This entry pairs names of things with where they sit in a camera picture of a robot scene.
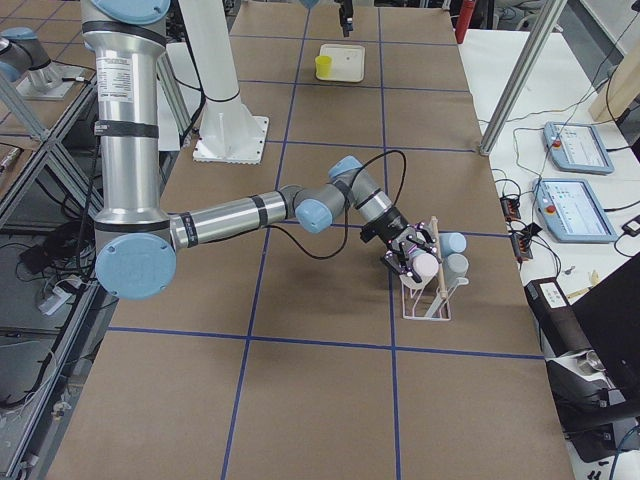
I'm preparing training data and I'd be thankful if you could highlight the far teach pendant tablet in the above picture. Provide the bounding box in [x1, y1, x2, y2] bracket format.
[543, 122, 615, 175]

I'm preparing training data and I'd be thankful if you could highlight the grey plastic cup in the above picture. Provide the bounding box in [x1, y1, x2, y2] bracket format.
[443, 253, 469, 284]

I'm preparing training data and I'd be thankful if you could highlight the pink plastic cup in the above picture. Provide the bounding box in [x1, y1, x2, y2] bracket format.
[411, 253, 439, 288]

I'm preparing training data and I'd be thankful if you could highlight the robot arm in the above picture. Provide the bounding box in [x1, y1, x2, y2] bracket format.
[81, 1, 443, 300]

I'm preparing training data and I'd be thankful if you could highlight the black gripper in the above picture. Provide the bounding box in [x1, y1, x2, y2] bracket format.
[360, 212, 442, 285]
[337, 0, 354, 37]

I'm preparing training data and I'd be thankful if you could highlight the black label printer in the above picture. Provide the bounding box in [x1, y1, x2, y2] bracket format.
[524, 277, 592, 358]

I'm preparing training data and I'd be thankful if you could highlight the black monitor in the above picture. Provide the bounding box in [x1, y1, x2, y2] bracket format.
[568, 256, 639, 430]

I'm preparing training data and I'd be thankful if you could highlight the teach pendant tablet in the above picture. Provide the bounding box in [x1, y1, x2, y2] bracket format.
[533, 178, 617, 244]
[543, 122, 615, 175]

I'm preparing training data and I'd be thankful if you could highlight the near teach pendant tablet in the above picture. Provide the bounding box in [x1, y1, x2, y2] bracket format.
[533, 178, 617, 244]

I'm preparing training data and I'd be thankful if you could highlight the red cylinder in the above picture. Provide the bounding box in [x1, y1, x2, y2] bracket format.
[455, 0, 476, 45]

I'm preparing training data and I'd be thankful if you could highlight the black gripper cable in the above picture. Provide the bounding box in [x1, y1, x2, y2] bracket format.
[264, 148, 409, 261]

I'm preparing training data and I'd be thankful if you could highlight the aluminium frame post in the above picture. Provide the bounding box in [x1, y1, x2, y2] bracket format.
[479, 0, 567, 156]

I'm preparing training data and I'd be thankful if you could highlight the yellow plastic cup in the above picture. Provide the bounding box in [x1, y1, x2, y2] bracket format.
[315, 55, 332, 80]

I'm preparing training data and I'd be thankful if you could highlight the cream rabbit serving tray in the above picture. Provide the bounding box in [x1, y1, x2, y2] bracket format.
[319, 44, 365, 83]

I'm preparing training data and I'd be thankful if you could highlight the white wire cup rack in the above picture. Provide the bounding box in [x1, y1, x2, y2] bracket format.
[401, 217, 469, 322]

